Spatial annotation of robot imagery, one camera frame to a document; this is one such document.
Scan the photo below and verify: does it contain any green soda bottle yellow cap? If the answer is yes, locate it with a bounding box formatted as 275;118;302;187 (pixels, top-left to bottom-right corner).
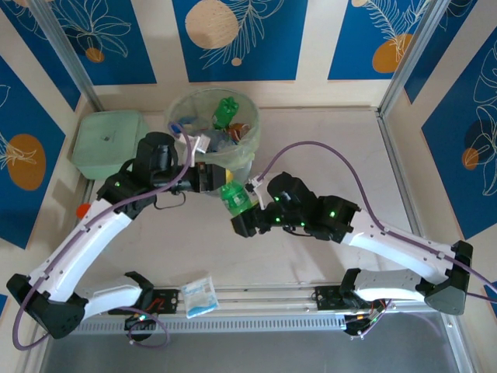
219;179;259;217
212;96;238;129

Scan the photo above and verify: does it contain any translucent green bin liner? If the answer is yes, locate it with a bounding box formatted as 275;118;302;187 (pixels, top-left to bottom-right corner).
165;88;261;172

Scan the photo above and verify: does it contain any white blue tissue packet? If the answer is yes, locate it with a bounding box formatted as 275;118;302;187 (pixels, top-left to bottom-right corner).
180;274;221;319

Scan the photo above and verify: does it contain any black controller board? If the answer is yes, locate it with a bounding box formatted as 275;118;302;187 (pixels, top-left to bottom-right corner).
123;313;156;343
343;312;376;339

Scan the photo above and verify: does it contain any grey metal sheet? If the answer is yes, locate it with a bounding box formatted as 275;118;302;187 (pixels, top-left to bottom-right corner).
38;333;467;373

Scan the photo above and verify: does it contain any wire mesh waste bin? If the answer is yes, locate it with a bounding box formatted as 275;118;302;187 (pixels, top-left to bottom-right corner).
165;88;261;199

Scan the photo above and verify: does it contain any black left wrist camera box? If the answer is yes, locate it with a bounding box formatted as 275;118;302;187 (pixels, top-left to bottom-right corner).
196;162;228;194

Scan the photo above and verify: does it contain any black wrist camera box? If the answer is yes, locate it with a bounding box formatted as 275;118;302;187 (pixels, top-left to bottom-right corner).
196;162;228;194
231;211;260;239

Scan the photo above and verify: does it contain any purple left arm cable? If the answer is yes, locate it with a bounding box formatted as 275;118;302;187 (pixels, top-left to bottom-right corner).
13;131;195;350

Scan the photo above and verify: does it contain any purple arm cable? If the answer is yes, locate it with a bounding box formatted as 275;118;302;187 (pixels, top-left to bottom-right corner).
255;141;497;339
13;131;195;350

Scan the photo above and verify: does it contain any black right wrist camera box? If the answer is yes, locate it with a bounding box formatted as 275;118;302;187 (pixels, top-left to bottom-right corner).
231;211;260;239

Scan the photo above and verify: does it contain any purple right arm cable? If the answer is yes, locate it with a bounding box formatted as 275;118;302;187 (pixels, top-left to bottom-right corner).
255;141;497;339

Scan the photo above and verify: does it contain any aluminium side rail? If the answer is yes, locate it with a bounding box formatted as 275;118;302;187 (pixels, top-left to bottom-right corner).
50;178;96;281
377;110;455;288

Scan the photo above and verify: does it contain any long aluminium base rail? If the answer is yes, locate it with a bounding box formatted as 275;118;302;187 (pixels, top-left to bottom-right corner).
36;285;455;322

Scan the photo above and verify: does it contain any aluminium frame post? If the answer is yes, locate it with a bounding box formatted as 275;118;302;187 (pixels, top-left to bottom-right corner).
377;0;455;117
29;0;105;113

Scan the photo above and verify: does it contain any grey slotted cable duct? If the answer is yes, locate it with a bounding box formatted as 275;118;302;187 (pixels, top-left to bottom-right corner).
73;315;346;336

